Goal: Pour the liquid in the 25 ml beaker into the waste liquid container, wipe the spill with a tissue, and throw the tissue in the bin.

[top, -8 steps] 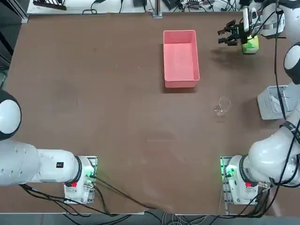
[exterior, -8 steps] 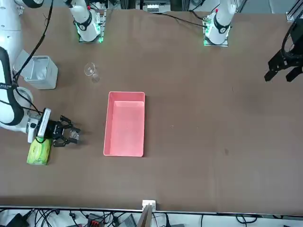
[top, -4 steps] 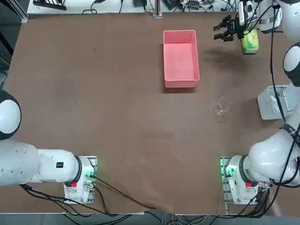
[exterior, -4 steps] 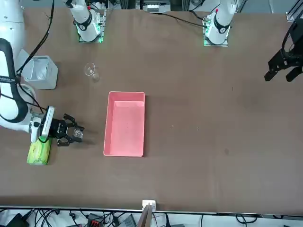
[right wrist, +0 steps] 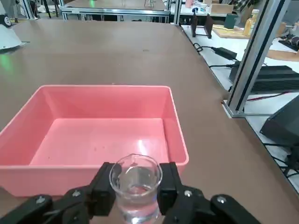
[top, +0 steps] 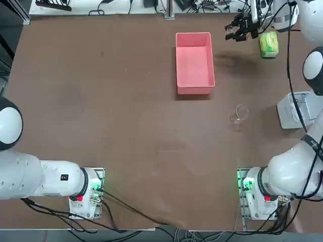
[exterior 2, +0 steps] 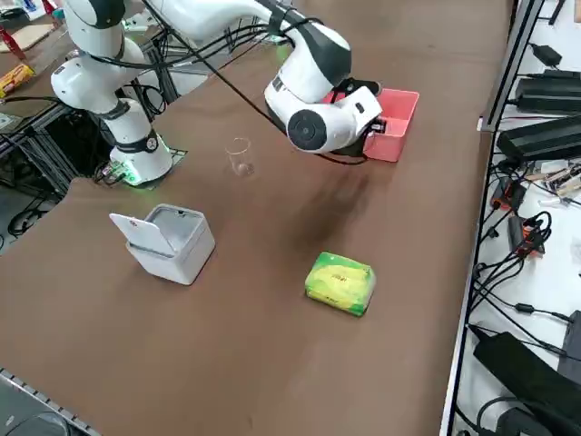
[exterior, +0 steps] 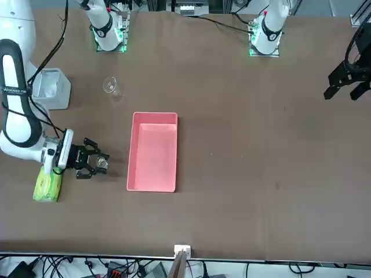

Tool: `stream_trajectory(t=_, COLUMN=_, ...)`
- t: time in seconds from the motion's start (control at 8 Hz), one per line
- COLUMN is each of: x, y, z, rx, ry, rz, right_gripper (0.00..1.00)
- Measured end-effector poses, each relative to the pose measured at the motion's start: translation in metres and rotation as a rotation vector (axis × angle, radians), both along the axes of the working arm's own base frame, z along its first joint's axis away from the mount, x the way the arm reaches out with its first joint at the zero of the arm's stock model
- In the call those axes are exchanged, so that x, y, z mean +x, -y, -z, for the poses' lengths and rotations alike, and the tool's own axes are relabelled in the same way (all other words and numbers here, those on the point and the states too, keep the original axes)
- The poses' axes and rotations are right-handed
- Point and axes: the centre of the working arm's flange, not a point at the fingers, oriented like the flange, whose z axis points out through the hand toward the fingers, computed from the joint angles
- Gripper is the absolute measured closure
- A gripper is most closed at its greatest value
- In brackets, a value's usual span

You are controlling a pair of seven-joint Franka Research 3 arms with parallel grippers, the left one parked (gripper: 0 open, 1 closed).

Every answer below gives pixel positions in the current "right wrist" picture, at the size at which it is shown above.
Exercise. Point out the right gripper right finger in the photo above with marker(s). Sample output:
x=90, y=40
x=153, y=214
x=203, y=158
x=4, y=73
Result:
x=191, y=207

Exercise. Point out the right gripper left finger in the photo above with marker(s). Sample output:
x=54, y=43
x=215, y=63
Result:
x=70, y=205

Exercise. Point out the small glass beaker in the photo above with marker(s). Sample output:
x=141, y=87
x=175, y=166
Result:
x=135, y=205

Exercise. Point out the pink plastic container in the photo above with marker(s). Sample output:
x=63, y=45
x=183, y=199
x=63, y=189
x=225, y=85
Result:
x=93, y=140

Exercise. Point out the orange liquid bottle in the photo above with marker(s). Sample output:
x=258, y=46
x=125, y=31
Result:
x=250, y=24

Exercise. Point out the dark grey power box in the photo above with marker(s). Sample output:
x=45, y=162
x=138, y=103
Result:
x=285, y=126

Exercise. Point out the large black power box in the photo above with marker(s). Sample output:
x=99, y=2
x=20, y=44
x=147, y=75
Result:
x=275, y=77

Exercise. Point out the dark rack stand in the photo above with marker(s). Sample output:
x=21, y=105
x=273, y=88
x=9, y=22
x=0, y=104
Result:
x=208, y=25

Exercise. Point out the dark green box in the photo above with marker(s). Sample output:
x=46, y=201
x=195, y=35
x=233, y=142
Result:
x=231, y=22

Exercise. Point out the aluminium frame post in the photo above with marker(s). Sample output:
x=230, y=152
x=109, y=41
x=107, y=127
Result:
x=247, y=70

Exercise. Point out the aluminium frame table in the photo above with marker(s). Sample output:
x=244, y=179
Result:
x=116, y=10

